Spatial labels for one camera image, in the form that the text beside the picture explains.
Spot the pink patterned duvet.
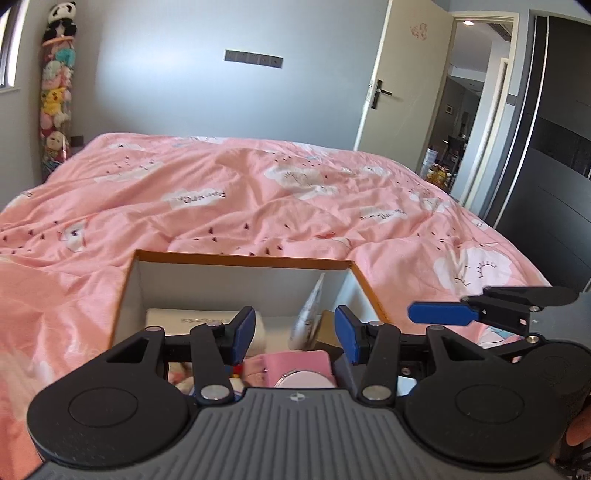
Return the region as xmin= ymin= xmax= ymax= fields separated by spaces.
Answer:
xmin=1 ymin=133 xmax=544 ymax=479

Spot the grey wall switch panel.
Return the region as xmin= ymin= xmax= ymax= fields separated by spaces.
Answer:
xmin=224 ymin=49 xmax=283 ymax=69

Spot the tall plush toy holder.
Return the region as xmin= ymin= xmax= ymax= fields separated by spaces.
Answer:
xmin=39 ymin=1 xmax=77 ymax=180

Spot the white tissue pack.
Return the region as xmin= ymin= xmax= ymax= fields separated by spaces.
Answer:
xmin=145 ymin=308 xmax=266 ymax=357

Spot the person right hand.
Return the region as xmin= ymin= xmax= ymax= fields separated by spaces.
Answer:
xmin=549 ymin=405 xmax=591 ymax=479

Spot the window with frame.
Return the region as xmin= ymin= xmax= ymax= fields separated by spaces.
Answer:
xmin=0 ymin=0 xmax=29 ymax=91

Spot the pink square box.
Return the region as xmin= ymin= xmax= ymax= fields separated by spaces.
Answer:
xmin=242 ymin=350 xmax=337 ymax=389

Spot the cream bedroom door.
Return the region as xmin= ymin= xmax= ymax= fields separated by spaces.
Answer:
xmin=355 ymin=0 xmax=456 ymax=171

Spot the orange cardboard box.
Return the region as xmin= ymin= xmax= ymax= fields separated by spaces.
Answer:
xmin=109 ymin=248 xmax=394 ymax=370

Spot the dark wardrobe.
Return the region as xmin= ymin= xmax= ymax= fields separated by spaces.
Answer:
xmin=486 ymin=15 xmax=590 ymax=292

